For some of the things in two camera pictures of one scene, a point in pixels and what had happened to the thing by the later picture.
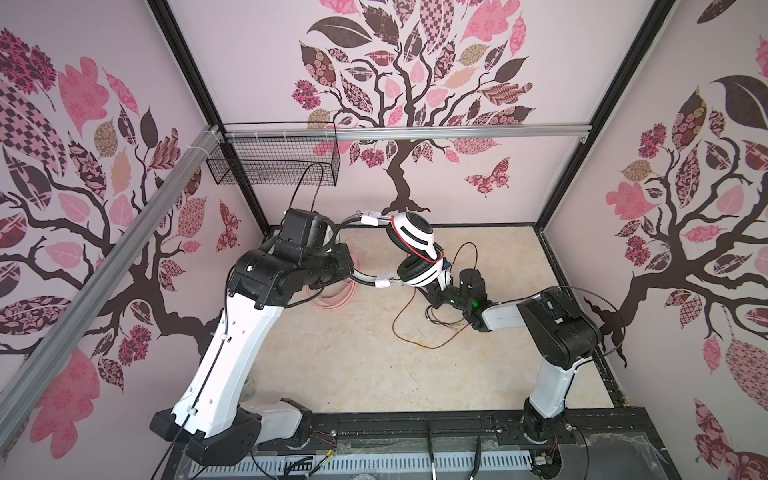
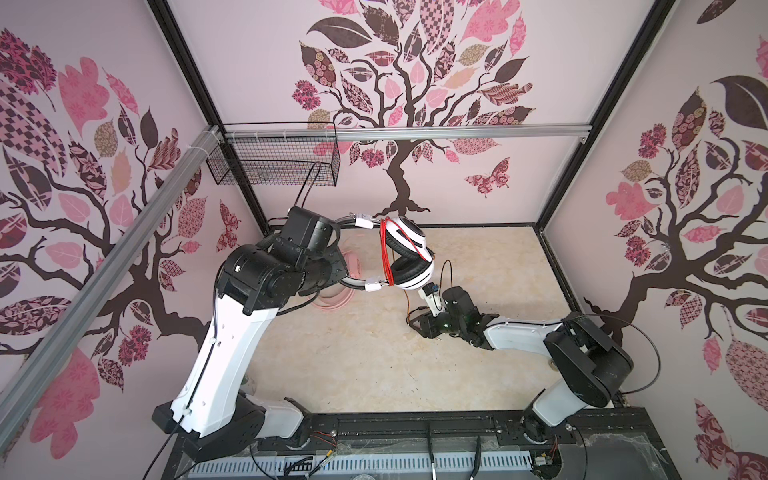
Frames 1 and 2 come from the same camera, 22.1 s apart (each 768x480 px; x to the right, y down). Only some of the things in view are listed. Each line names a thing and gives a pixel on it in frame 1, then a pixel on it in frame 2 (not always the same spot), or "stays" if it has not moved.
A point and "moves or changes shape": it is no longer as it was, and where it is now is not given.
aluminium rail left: [107, 281] stays
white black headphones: [412, 235] moves or changes shape
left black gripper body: [324, 267] stays
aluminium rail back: [315, 133] stays
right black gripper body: [452, 298] -> [444, 323]
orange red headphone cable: [405, 304] -> [384, 231]
